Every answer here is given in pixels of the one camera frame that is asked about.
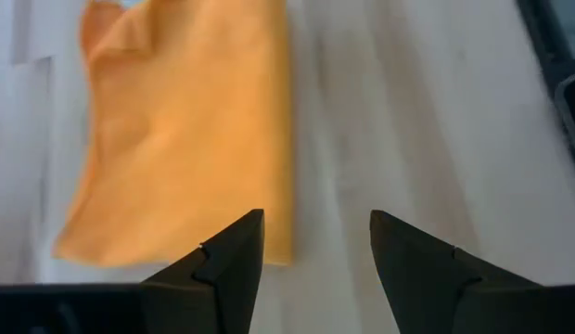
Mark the black aluminium table frame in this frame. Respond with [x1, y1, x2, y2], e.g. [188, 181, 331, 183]
[516, 0, 575, 186]

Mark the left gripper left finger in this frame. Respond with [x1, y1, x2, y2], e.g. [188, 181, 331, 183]
[140, 209, 266, 334]

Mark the orange microfiber towel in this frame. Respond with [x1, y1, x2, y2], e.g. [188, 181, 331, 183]
[53, 0, 296, 269]

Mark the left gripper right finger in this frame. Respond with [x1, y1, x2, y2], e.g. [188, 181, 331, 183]
[369, 209, 544, 334]

